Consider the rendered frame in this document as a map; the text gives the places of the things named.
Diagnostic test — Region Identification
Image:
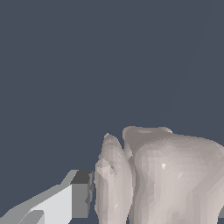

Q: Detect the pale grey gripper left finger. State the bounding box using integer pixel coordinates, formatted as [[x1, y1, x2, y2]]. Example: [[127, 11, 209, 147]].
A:
[[0, 169, 95, 224]]

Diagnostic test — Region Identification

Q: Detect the pale pinkish lumpy object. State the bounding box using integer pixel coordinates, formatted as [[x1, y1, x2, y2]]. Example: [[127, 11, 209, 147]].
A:
[[94, 125, 224, 224]]

